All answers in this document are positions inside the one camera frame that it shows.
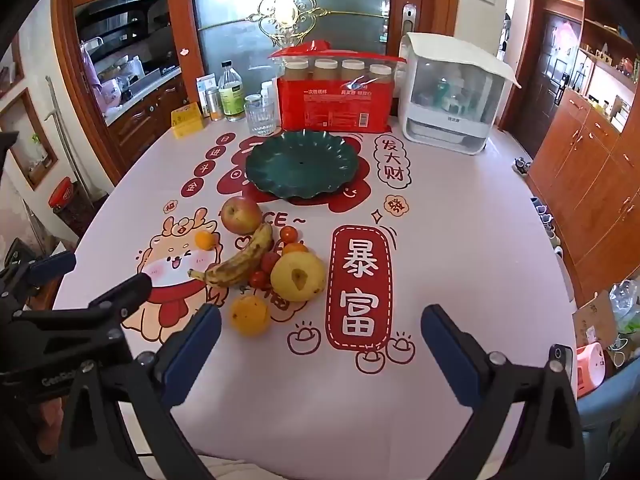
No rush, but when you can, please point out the large orange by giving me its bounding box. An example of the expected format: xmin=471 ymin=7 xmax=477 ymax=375
xmin=229 ymin=294 xmax=271 ymax=337

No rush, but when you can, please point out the ribbed glass tumbler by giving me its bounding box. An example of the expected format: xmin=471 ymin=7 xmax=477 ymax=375
xmin=244 ymin=102 xmax=277 ymax=136

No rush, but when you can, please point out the spotted ripe banana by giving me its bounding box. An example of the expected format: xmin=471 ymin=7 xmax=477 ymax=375
xmin=188 ymin=222 xmax=274 ymax=288

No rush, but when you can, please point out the dark green scalloped plate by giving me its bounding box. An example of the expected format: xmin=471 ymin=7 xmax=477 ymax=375
xmin=245 ymin=130 xmax=362 ymax=200

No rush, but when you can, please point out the red paper cup package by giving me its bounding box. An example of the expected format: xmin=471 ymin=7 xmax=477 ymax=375
xmin=268 ymin=40 xmax=408 ymax=134

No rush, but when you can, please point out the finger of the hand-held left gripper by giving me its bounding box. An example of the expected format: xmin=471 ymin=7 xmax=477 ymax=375
xmin=12 ymin=274 xmax=153 ymax=333
xmin=0 ymin=251 xmax=77 ymax=306

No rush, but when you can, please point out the wooden framed wall niche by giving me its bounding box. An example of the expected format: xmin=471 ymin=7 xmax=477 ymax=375
xmin=0 ymin=87 xmax=58 ymax=191

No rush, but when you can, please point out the wooden sideboard cabinet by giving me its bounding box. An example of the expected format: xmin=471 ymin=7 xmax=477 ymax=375
xmin=527 ymin=0 xmax=640 ymax=306

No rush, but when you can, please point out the red round tin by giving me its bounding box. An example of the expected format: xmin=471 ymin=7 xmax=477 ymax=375
xmin=48 ymin=177 xmax=76 ymax=211

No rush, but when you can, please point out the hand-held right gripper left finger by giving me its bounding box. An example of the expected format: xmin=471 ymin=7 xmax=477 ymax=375
xmin=55 ymin=304 xmax=223 ymax=480

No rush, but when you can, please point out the frosted glass door gold ornament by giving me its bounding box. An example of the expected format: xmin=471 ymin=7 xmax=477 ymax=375
xmin=190 ymin=0 xmax=396 ymax=106

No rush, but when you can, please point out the white carton box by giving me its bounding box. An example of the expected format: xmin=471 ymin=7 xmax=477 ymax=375
xmin=196 ymin=74 xmax=217 ymax=116

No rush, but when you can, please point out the blue plastic chair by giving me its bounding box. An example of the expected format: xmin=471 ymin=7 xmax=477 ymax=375
xmin=575 ymin=355 xmax=640 ymax=480

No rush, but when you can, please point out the wooden kitchen cabinet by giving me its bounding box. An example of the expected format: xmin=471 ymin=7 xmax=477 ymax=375
xmin=102 ymin=72 xmax=188 ymax=161

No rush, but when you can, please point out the dark wooden entrance door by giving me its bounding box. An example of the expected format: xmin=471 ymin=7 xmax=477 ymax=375
xmin=517 ymin=0 xmax=583 ymax=131

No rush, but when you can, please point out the clear plastic bag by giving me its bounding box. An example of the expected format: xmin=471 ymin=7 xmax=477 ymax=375
xmin=607 ymin=280 xmax=640 ymax=336

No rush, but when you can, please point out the red apple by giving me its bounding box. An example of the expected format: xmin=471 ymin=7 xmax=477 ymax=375
xmin=220 ymin=196 xmax=263 ymax=235

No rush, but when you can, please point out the pink stool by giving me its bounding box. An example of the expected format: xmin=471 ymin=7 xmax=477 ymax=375
xmin=575 ymin=344 xmax=608 ymax=401

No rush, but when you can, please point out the yellow pear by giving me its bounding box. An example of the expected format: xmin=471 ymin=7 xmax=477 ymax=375
xmin=270 ymin=251 xmax=328 ymax=303

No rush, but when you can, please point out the metal pole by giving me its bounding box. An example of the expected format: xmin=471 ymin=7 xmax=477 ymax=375
xmin=45 ymin=76 xmax=86 ymax=201

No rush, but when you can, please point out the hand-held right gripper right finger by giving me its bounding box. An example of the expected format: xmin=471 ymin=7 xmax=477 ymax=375
xmin=421 ymin=303 xmax=585 ymax=480

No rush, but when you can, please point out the cardboard box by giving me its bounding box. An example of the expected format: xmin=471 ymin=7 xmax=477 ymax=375
xmin=572 ymin=290 xmax=618 ymax=348

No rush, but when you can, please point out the yellow box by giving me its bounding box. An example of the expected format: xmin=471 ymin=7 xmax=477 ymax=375
xmin=171 ymin=102 xmax=203 ymax=138

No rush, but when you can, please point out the row of light shoes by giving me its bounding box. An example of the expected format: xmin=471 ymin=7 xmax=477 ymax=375
xmin=530 ymin=196 xmax=566 ymax=261

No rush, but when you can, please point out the white countertop appliance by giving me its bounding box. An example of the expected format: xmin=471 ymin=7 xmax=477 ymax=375
xmin=397 ymin=31 xmax=518 ymax=156

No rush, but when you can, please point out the clear bottle green label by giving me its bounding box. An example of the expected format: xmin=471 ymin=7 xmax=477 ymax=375
xmin=218 ymin=61 xmax=246 ymax=122

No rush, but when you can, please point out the silver metal can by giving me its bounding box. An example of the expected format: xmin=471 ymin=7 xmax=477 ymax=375
xmin=205 ymin=86 xmax=224 ymax=122

